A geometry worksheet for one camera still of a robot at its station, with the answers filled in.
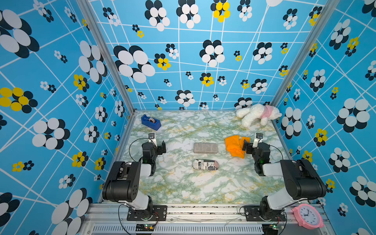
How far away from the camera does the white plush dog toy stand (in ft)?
3.53

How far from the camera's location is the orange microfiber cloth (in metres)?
0.95

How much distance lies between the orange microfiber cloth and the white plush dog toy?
0.14m
